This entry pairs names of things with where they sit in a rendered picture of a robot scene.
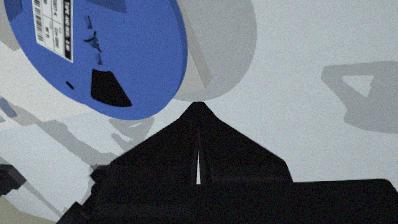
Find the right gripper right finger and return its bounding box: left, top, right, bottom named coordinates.
left=198, top=101, right=293, bottom=184

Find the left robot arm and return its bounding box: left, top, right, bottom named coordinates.
left=0, top=170, right=21, bottom=197

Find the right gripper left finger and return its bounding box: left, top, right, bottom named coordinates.
left=101, top=102, right=198, bottom=187

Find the blue reel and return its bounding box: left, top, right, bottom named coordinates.
left=4, top=0, right=85, bottom=105
left=22, top=0, right=188, bottom=120

